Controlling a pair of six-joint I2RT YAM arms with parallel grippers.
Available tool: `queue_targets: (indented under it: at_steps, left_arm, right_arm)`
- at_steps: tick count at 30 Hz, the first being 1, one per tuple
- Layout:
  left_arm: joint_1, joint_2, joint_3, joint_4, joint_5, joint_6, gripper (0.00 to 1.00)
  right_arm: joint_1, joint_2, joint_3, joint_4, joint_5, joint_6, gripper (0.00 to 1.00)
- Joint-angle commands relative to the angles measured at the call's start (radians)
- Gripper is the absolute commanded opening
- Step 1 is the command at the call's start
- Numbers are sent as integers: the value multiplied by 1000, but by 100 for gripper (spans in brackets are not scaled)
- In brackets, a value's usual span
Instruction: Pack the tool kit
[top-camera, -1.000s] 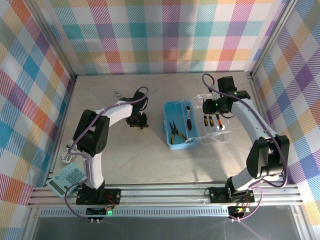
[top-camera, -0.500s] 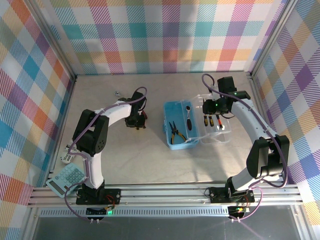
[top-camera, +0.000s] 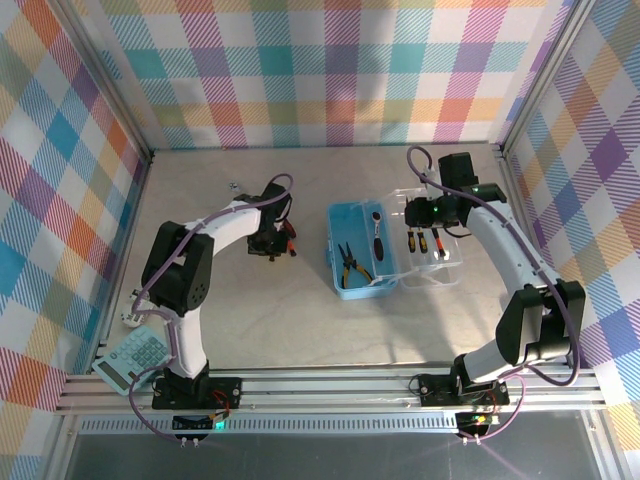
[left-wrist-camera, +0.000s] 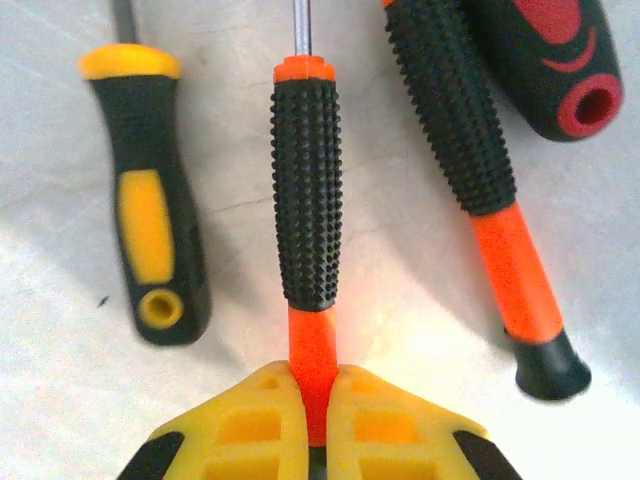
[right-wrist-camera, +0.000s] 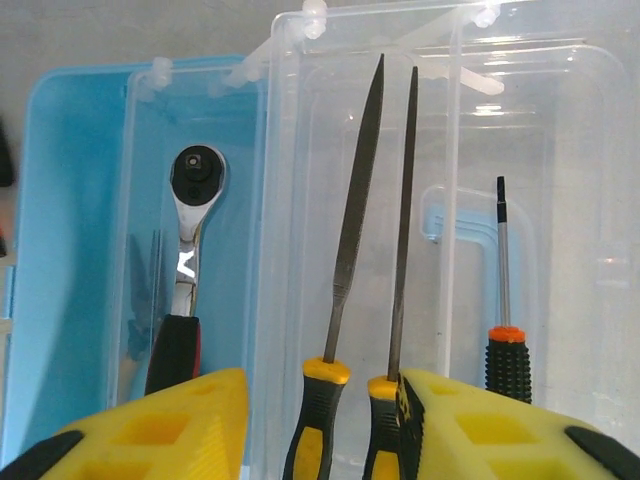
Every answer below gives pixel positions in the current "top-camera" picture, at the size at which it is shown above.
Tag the blue plastic tool box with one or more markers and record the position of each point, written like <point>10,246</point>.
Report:
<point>357,294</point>

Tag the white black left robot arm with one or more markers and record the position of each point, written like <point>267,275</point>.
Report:
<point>230,225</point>

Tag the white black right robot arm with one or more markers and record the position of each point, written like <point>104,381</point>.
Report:
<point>500,240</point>

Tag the white printed bottle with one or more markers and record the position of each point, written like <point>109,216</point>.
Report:
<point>131,317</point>

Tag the light blue calculator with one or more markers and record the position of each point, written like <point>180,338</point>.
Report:
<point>130,355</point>

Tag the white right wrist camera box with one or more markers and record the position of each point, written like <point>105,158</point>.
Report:
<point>426,172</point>

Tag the aluminium table edge rail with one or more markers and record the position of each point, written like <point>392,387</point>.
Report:
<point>522,210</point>
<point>135,205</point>

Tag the wide aluminium base rail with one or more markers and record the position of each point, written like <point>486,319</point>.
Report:
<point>325,392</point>

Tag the aluminium frame post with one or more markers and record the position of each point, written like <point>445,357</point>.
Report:
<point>107,80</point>
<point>546,75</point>
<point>60,450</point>
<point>607,450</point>

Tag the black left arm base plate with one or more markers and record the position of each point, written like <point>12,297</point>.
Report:
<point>170,401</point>

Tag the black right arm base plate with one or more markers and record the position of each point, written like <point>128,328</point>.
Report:
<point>435,395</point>

